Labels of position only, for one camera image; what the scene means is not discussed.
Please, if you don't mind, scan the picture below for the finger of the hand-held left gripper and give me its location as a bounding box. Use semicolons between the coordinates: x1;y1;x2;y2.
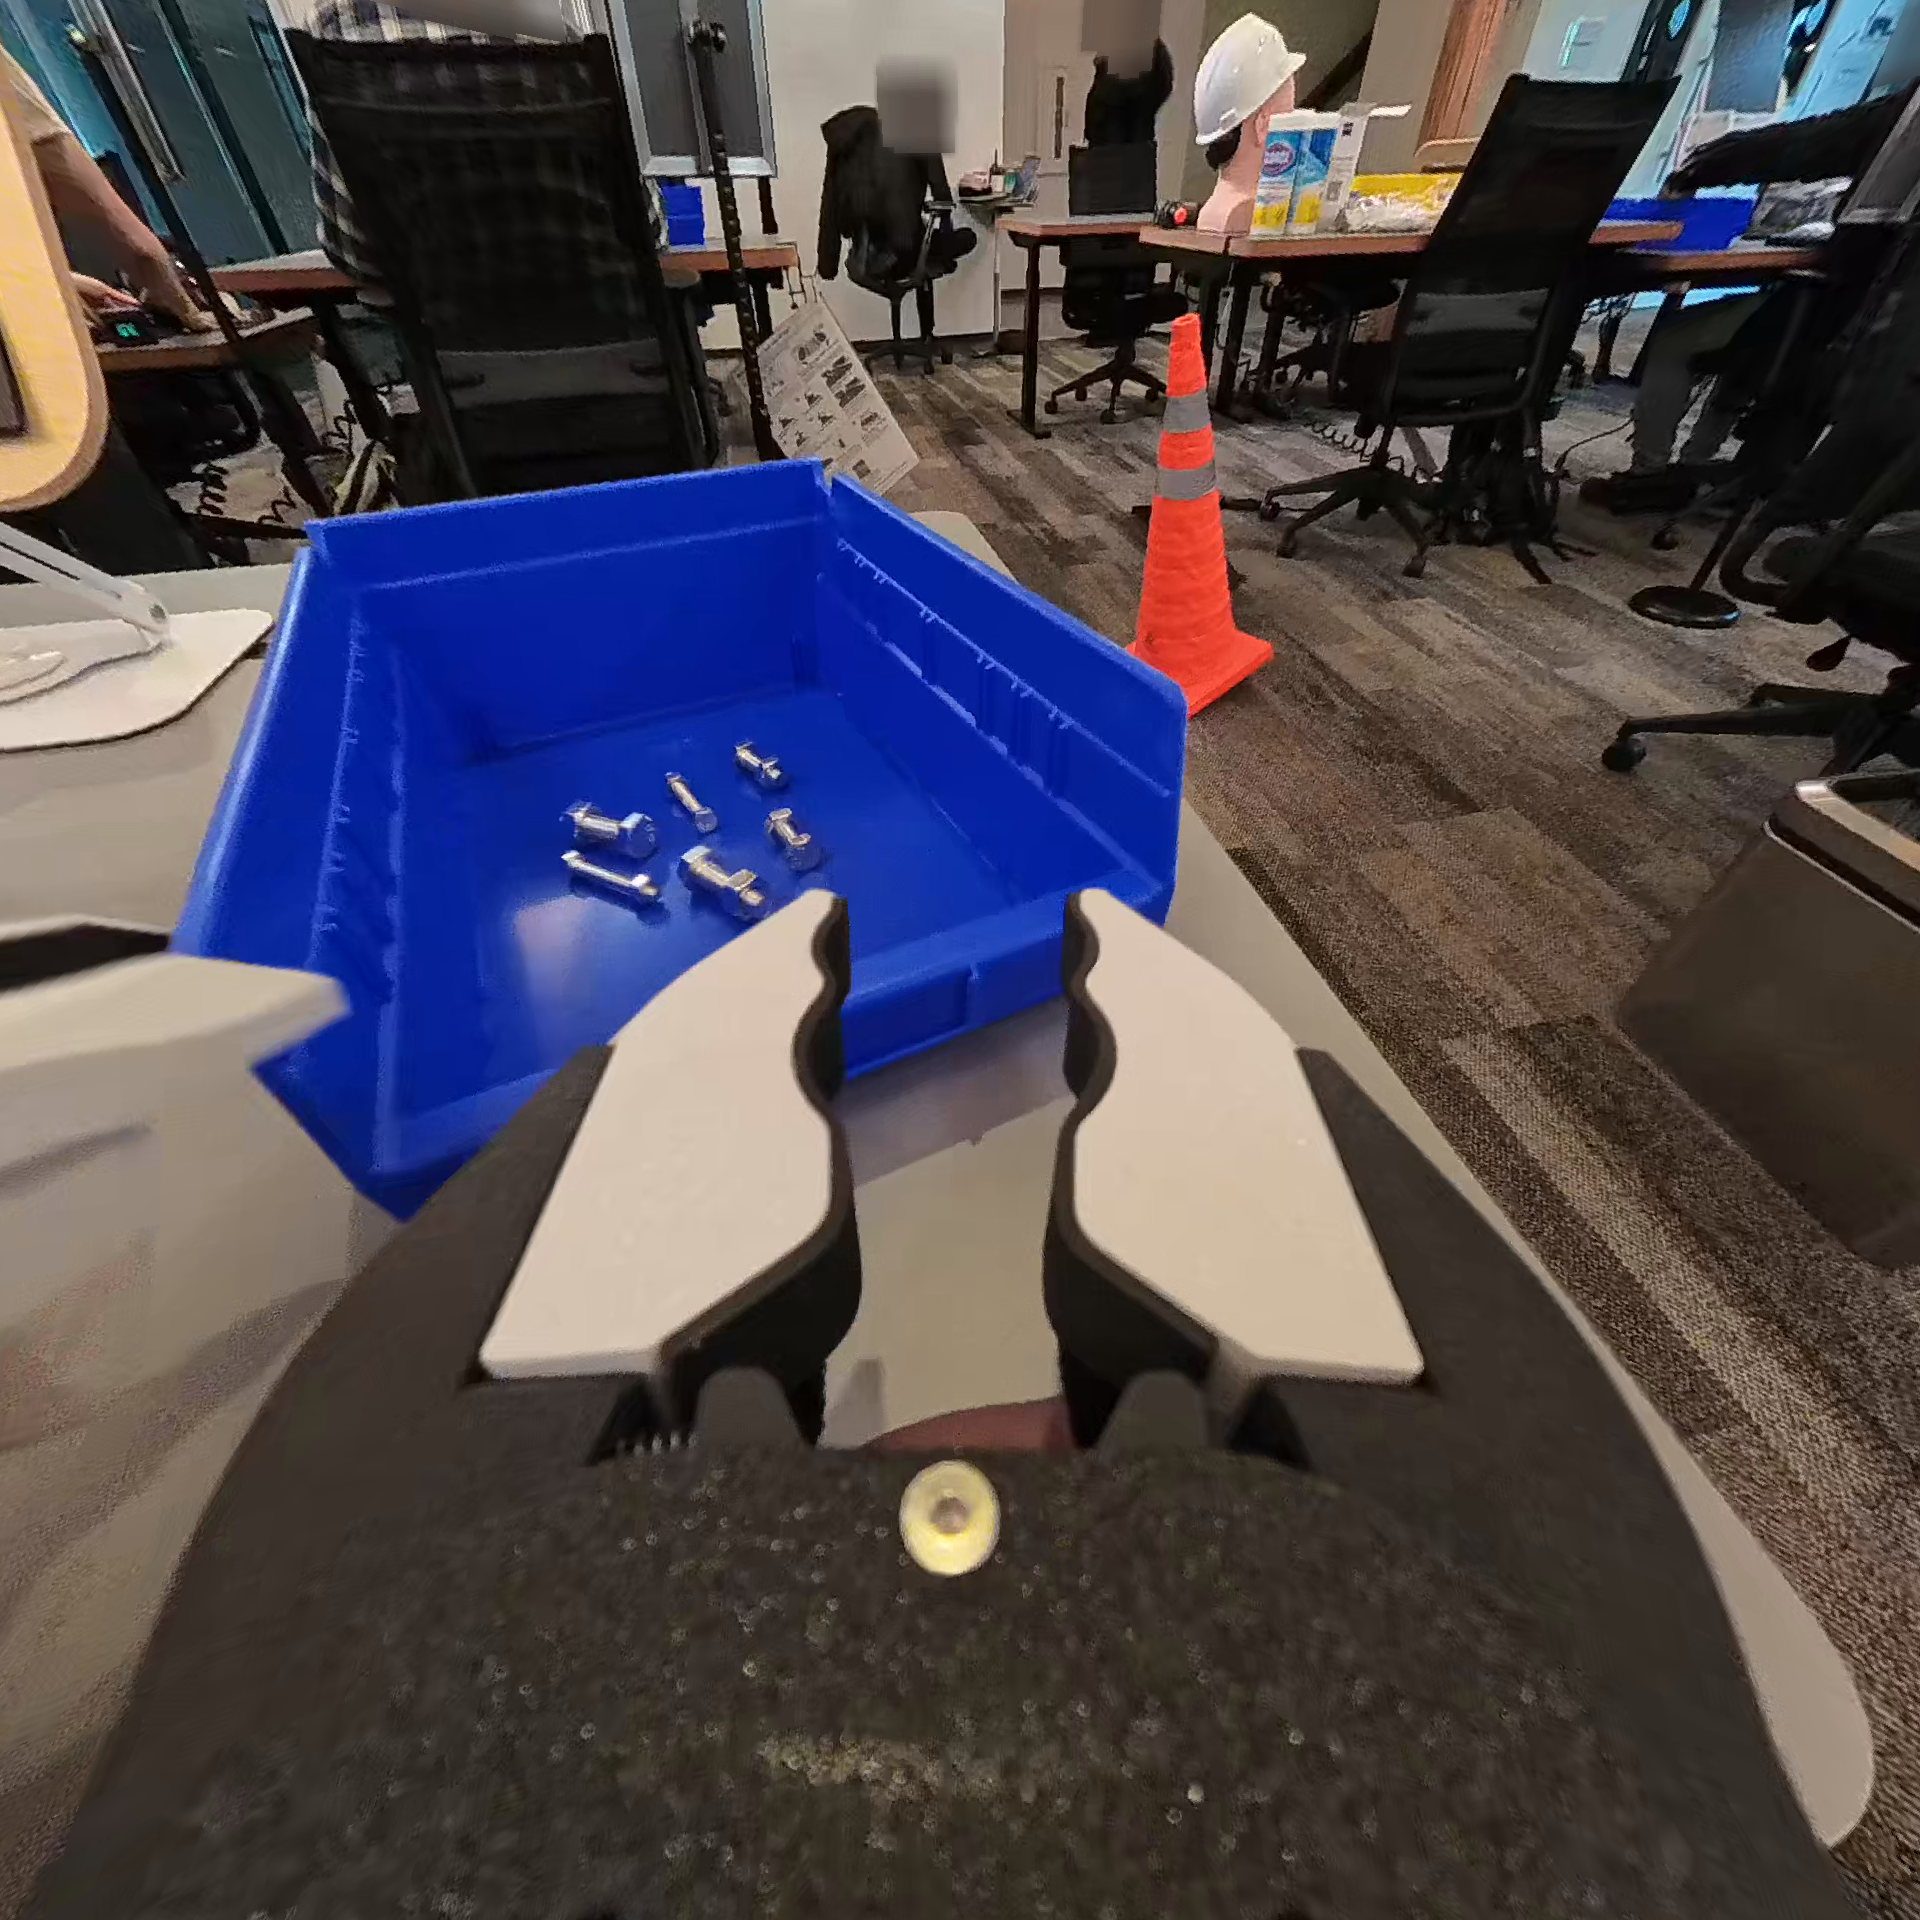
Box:
0;919;350;1202

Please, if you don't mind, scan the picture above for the blue plastic bin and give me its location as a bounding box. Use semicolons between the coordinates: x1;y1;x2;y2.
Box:
171;458;1192;1215

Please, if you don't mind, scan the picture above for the black office chair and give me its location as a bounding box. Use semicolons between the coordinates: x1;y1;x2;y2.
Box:
1263;75;1689;588
289;31;724;505
1600;286;1920;788

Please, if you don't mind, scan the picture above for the wooden table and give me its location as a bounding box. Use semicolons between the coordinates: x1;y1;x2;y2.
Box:
1004;205;1689;442

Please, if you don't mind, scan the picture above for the orange traffic cone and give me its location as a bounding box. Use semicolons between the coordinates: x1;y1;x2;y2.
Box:
1127;314;1278;716

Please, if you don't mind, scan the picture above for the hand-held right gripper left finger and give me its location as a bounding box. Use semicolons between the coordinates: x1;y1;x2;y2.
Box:
480;890;864;1417

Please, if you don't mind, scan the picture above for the white leaning sign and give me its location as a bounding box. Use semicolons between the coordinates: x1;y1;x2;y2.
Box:
753;276;923;501

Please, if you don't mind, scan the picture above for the white hard hat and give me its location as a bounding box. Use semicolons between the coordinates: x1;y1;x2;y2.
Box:
1192;14;1310;147

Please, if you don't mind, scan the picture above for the group of silver bolts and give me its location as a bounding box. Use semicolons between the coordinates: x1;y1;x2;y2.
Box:
555;735;832;925

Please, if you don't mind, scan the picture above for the grey desk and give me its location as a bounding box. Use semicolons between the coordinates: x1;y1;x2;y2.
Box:
0;513;1876;1846

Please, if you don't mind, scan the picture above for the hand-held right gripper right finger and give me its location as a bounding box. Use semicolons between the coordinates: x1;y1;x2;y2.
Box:
1044;886;1426;1421

